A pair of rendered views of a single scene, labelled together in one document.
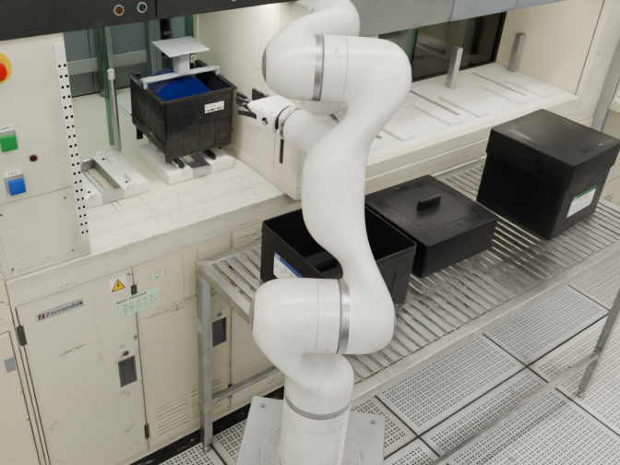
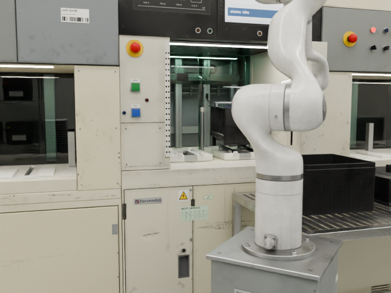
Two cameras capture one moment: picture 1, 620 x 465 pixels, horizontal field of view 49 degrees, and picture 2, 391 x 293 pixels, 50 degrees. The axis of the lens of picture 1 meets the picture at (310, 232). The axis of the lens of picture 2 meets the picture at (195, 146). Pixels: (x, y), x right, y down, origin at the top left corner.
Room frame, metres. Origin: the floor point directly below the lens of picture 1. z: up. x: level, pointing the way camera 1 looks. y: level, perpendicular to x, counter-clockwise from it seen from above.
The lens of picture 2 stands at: (-0.22, -0.28, 1.13)
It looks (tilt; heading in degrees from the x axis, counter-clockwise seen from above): 6 degrees down; 24
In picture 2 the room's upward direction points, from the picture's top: straight up
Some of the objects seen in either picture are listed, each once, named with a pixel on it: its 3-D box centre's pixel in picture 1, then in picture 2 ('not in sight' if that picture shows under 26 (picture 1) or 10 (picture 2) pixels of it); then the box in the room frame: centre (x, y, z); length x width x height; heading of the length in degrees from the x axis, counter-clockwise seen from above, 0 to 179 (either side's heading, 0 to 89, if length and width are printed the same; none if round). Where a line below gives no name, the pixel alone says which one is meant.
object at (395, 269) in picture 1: (335, 261); (319, 181); (1.37, -0.07, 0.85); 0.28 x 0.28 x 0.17; 39
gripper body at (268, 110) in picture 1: (276, 113); not in sight; (1.46, 0.10, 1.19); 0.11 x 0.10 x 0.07; 43
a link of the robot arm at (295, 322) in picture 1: (304, 342); (267, 130); (0.83, -0.01, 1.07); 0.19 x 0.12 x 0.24; 95
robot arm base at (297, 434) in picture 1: (314, 427); (278, 212); (0.84, -0.04, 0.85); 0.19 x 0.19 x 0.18
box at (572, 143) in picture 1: (545, 171); not in sight; (1.88, -0.71, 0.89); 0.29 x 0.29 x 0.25; 44
